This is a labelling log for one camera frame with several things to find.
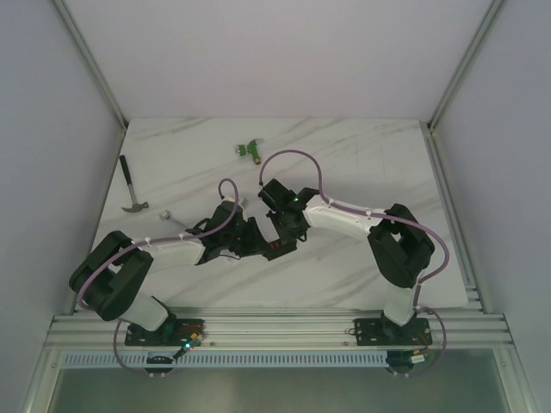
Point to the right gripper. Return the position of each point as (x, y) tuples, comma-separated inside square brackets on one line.
[(281, 234)]

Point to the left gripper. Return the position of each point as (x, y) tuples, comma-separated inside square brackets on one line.
[(250, 240)]

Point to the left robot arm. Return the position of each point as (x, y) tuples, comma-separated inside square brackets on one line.
[(108, 281)]

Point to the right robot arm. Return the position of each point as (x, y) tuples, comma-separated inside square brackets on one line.
[(402, 251)]

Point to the silver open-end wrench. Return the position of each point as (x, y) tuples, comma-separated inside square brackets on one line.
[(168, 216)]

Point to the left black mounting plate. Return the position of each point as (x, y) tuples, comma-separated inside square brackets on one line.
[(173, 332)]

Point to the black mounting plate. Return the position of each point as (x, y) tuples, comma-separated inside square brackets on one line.
[(173, 332), (381, 332)]

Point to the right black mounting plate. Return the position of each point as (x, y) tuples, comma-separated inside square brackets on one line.
[(381, 332)]

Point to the claw hammer black handle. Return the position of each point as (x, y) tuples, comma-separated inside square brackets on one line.
[(136, 206)]

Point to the right aluminium frame post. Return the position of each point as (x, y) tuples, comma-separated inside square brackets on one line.
[(468, 58)]

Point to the aluminium frame post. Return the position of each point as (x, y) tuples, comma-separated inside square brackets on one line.
[(468, 58), (90, 62)]

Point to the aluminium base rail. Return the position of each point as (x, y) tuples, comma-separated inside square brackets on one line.
[(285, 329)]

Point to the white slotted cable duct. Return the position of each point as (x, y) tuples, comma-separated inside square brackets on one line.
[(157, 361)]

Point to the left aluminium frame post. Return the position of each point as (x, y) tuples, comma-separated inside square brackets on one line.
[(90, 62)]

